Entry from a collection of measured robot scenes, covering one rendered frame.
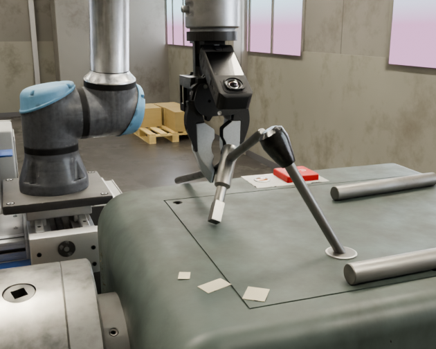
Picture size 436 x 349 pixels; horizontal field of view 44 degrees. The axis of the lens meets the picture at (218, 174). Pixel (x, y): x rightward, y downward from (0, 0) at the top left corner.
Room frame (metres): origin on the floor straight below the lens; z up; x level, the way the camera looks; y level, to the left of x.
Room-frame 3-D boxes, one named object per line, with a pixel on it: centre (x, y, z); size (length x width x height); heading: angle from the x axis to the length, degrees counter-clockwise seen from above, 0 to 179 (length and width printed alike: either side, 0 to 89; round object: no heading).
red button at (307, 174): (0.91, -0.14, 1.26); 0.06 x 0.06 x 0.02; 19
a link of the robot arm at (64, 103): (1.17, 0.36, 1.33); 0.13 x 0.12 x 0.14; 118
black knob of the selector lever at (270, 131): (0.58, -0.07, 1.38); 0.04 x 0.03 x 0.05; 109
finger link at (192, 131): (0.74, 0.02, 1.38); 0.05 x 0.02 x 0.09; 109
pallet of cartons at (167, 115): (7.77, 0.80, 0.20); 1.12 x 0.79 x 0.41; 21
